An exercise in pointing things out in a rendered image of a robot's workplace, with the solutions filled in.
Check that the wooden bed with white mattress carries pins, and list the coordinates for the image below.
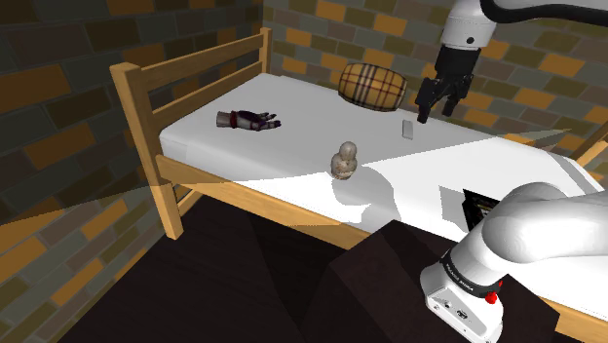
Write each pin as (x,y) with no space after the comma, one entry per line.
(294,123)

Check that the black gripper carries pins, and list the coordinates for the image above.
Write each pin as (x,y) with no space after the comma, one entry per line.
(456,64)

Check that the tan plaid barrel cushion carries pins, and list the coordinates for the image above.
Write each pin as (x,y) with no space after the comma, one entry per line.
(373,87)

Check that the beige round figurine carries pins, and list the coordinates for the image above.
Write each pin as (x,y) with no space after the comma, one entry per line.
(344,161)

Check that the black flat tablet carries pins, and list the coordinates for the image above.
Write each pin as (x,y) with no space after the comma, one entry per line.
(476,209)

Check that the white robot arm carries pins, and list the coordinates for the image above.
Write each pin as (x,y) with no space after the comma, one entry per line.
(532,232)

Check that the dark purple glove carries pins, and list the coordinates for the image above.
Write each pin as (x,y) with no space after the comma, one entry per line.
(247,119)

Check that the small grey flat phone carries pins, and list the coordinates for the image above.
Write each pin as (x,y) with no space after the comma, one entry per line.
(407,129)

